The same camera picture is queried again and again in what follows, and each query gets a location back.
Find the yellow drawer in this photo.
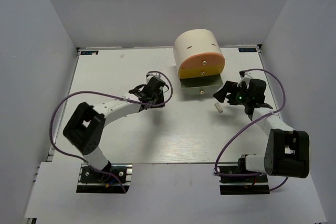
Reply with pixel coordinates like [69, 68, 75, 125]
[178, 65, 225, 79]

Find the left blue table label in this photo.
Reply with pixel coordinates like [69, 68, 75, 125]
[80, 50, 99, 55]

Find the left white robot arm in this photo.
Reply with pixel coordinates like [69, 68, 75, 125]
[63, 76, 166, 182]

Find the right blue table label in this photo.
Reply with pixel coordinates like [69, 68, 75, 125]
[238, 48, 257, 52]

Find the orange top drawer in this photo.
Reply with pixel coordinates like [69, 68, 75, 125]
[180, 52, 225, 69]

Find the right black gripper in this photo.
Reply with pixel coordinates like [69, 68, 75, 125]
[214, 81, 251, 105]

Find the blue table label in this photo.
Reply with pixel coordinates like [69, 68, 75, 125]
[80, 50, 99, 55]
[238, 48, 257, 52]

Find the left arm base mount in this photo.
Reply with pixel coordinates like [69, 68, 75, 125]
[76, 164, 133, 194]

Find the grey-green bottom drawer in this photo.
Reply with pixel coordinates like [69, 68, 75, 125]
[180, 74, 224, 95]

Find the round beige drawer organizer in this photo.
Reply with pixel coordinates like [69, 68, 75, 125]
[173, 28, 226, 78]

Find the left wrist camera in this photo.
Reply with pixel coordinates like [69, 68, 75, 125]
[146, 71, 161, 83]

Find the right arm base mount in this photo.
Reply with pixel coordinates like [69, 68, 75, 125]
[214, 164, 270, 196]

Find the grey eraser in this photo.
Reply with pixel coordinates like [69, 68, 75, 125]
[215, 102, 223, 113]

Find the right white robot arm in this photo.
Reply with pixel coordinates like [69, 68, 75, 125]
[213, 78, 310, 182]

